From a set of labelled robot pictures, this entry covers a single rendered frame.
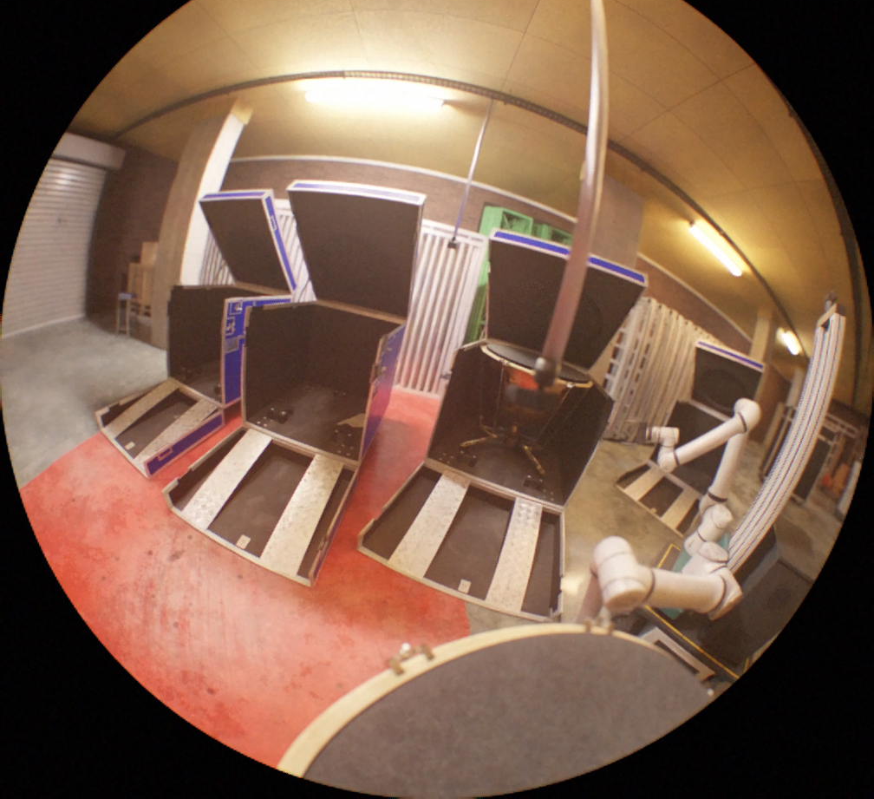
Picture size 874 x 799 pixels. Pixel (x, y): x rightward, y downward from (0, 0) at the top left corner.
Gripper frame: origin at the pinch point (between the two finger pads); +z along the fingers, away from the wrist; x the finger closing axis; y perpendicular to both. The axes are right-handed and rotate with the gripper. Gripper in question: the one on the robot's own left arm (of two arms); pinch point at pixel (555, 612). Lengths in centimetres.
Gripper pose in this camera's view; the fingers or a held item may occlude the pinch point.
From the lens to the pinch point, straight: 155.5
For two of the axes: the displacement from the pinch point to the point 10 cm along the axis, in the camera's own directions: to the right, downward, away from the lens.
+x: -9.1, -3.1, 2.9
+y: 2.9, -9.5, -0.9
